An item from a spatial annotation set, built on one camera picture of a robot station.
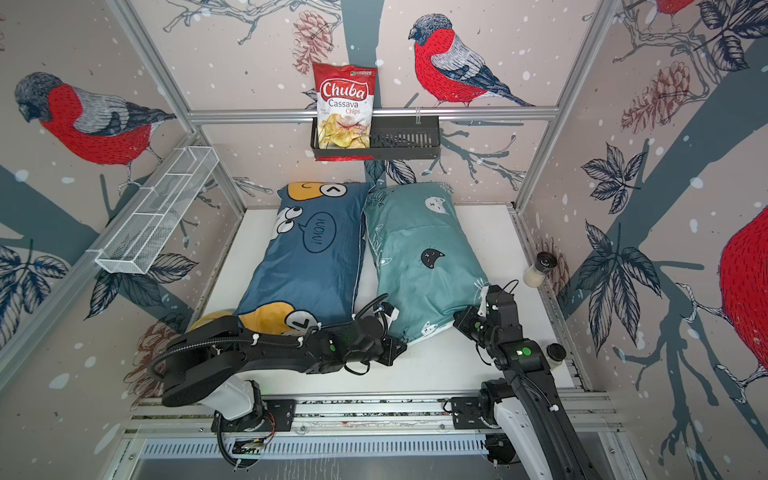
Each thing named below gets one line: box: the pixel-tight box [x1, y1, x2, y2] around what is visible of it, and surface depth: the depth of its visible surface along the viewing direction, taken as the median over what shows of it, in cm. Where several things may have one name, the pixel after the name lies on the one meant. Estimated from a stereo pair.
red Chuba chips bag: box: [312, 62, 378, 162], surface depth 86 cm
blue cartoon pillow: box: [235, 182, 368, 334], surface depth 90 cm
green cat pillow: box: [363, 182, 490, 344], surface depth 87 cm
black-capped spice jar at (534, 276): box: [523, 251, 557, 288], surface depth 92 cm
